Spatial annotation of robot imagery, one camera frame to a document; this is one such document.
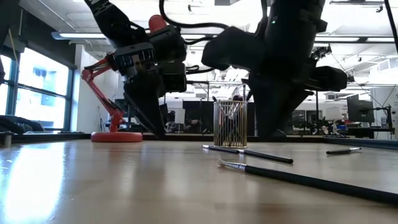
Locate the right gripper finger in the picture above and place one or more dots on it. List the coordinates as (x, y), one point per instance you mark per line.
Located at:
(286, 105)
(264, 105)

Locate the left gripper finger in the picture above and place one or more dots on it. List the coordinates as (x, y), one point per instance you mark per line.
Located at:
(160, 99)
(140, 96)

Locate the thin black makeup brush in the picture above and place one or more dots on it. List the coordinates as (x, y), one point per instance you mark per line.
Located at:
(311, 182)
(267, 157)
(249, 96)
(244, 91)
(339, 152)

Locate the large glass window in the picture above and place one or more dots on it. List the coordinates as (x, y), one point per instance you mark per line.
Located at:
(40, 87)

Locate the black pipe gantry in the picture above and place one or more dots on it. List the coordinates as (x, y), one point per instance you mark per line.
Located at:
(202, 82)

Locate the black aluminium rig frame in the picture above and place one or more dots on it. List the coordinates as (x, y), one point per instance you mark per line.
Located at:
(186, 137)

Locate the black room partition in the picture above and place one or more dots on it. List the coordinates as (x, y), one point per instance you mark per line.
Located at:
(199, 118)

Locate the black monitor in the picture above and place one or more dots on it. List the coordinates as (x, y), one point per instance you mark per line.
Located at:
(360, 110)
(119, 107)

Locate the red desk lamp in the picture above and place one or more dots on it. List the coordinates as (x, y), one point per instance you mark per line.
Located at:
(116, 137)

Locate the ceiling light tube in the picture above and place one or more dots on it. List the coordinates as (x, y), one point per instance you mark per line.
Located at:
(81, 35)

